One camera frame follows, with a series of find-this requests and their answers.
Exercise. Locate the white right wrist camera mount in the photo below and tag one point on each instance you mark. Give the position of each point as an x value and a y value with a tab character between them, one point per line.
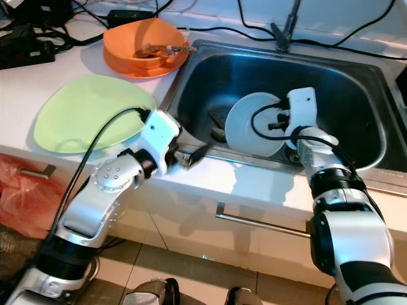
302	105

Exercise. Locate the white kitchen cabinet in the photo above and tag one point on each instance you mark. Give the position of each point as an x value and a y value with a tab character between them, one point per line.
261	260

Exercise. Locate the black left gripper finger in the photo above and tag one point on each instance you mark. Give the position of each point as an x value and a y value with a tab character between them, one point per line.
200	153

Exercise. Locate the black floor fan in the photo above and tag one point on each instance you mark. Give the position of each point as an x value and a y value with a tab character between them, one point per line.
16	267

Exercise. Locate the black power adapter brick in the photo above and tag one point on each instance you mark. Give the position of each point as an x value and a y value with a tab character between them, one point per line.
130	16

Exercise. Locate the black battery charger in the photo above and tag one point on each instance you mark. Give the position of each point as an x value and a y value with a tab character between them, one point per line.
44	9

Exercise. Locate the light green plate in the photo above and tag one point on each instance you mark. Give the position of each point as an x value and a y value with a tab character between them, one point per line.
82	114

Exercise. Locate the chrome faucet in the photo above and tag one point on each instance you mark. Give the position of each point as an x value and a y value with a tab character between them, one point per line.
292	16

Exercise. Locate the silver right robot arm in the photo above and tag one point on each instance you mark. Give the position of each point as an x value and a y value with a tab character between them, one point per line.
350	235

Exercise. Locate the white ribbed bowl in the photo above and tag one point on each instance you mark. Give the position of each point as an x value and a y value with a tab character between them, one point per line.
245	127

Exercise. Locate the red plastic bag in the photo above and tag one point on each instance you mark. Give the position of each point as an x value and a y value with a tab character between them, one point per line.
25	203

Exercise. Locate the stainless steel sink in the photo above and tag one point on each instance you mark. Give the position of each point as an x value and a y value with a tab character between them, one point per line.
350	89

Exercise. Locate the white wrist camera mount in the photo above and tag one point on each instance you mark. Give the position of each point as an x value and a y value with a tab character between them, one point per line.
159	133
302	105

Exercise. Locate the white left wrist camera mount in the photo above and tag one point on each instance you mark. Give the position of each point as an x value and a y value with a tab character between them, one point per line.
159	133

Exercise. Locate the orange plate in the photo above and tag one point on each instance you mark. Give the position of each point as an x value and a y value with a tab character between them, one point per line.
140	71

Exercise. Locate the black power strip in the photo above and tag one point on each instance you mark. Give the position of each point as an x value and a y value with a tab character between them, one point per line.
25	54

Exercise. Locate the orange bowl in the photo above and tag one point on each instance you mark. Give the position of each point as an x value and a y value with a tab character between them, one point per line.
121	38

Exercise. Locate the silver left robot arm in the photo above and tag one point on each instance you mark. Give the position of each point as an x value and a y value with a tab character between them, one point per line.
117	184

